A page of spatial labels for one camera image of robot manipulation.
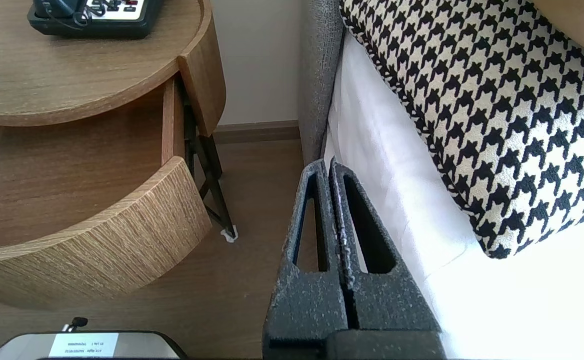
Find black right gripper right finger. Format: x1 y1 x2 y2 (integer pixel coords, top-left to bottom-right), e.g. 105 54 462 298
324 157 446 360

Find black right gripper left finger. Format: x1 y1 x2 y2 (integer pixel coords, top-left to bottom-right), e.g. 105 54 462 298
263 159 350 360

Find curved wooden table drawer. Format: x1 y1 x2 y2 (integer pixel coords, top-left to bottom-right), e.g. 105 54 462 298
0 75 213 311

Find white bed sheet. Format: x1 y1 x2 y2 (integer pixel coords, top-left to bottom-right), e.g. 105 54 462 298
322 30 584 360

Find grey device with white label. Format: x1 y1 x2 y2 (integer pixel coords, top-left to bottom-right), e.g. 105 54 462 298
0 330 188 360

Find black metal table legs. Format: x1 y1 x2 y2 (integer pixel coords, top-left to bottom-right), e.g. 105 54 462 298
182 85 237 238

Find brown wooden baseboard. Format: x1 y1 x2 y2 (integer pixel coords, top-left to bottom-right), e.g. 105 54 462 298
213 120 301 146

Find black white houndstooth pillow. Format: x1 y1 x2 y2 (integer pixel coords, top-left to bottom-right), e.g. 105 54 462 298
339 0 584 260

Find small black knob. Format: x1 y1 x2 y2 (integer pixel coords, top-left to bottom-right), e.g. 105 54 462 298
62 316 90 333

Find grey fabric headboard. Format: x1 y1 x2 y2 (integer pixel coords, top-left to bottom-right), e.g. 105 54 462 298
298 0 345 166

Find round wooden bedside table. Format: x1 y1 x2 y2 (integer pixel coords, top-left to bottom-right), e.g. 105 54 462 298
0 0 227 138

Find black white telephone base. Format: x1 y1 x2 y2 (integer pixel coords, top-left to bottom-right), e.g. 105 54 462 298
27 0 165 40

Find black telephone handset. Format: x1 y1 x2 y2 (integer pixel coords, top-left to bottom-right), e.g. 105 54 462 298
33 0 90 18

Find black coiled telephone cord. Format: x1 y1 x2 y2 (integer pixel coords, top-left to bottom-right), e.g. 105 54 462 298
42 2 92 28

